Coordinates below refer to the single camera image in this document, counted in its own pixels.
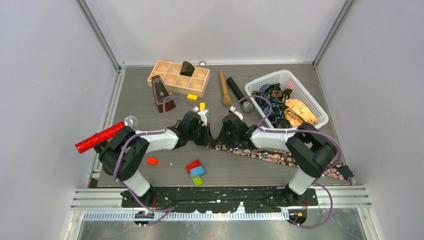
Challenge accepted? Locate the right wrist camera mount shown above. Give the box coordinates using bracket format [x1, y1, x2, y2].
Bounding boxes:
[229, 105, 244, 121]

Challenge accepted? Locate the purple cable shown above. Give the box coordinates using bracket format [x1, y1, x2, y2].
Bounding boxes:
[230, 95, 344, 230]
[112, 95, 200, 228]

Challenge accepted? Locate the blue patterned tie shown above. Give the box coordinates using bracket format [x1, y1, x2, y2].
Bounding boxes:
[252, 83, 293, 125]

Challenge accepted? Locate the yellow green translucent brick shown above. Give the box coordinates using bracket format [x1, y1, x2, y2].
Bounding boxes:
[190, 174, 203, 187]

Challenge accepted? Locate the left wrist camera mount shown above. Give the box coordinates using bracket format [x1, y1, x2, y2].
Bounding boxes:
[192, 106, 210, 127]

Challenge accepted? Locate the orange gold tie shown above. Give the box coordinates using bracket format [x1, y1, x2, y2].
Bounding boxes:
[284, 99, 318, 127]

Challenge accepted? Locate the dark rolled tie in tray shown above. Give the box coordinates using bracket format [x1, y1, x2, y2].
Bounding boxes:
[179, 61, 195, 77]

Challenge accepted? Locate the orange red small brick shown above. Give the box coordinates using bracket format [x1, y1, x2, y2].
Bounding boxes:
[146, 157, 159, 166]

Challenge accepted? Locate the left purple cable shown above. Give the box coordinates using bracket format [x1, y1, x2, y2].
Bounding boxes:
[112, 95, 200, 228]

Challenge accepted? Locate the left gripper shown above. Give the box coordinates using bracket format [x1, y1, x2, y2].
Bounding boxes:
[187, 122, 215, 147]

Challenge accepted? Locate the black pink floral tie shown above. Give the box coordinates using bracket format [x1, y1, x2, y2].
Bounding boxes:
[206, 143, 355, 182]

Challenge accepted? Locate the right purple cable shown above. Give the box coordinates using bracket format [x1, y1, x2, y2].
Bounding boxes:
[230, 95, 344, 230]

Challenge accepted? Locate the yellow block upright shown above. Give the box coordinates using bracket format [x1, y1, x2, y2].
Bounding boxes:
[199, 102, 206, 111]

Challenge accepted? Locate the yellow block near tray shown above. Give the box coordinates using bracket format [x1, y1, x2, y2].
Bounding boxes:
[186, 94, 199, 102]

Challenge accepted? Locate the red glitter microphone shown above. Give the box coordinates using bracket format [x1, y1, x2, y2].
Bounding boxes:
[75, 115, 138, 154]

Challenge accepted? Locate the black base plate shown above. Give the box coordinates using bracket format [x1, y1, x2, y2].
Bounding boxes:
[139, 186, 318, 214]

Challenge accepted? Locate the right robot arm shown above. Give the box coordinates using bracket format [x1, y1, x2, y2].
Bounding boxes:
[216, 113, 342, 205]

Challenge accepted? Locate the black microphone silver head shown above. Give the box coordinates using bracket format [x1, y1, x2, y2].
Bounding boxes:
[226, 77, 253, 113]

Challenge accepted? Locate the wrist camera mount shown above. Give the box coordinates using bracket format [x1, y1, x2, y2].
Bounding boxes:
[229, 105, 244, 121]
[192, 106, 210, 127]

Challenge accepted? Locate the brown wooden metronome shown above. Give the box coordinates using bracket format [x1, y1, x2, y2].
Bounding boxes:
[151, 75, 176, 113]

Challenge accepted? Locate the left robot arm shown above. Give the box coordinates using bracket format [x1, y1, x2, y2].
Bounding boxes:
[94, 109, 215, 207]

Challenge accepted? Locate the red toy brick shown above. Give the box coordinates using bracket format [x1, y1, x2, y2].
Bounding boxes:
[185, 159, 202, 174]

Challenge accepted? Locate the wooden compartment tray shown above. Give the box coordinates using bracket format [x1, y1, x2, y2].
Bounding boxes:
[147, 60, 210, 98]

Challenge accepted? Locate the blue toy brick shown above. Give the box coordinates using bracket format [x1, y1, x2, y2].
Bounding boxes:
[190, 166, 206, 178]

